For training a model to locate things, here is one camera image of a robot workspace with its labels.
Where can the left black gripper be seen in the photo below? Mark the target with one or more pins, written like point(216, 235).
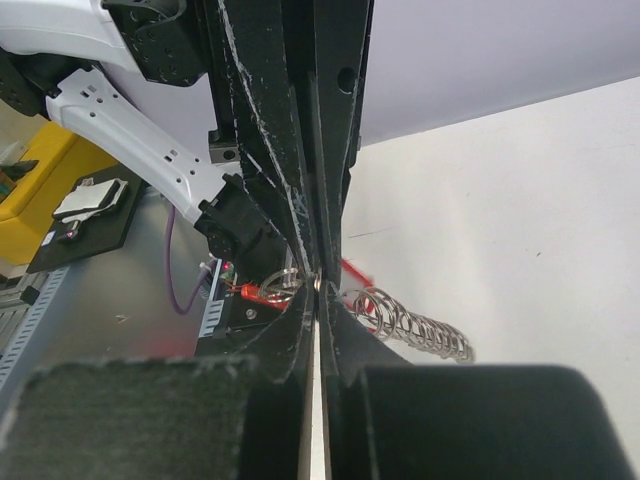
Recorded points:
point(269, 49)

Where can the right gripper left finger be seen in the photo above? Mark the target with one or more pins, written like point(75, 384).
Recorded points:
point(243, 415)

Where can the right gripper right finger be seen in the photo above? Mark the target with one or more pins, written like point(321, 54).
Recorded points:
point(390, 419)

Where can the red handled key organizer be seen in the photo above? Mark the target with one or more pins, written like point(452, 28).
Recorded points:
point(388, 319)

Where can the red tag key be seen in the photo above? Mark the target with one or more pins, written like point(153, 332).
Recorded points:
point(276, 291)

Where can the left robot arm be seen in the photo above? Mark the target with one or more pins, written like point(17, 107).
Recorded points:
point(54, 61)

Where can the black tray with device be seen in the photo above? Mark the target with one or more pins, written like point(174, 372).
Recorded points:
point(98, 234)

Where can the yellow box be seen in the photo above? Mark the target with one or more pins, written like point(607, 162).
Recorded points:
point(26, 214)

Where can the left white cable duct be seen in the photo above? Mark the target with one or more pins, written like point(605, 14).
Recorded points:
point(29, 313)

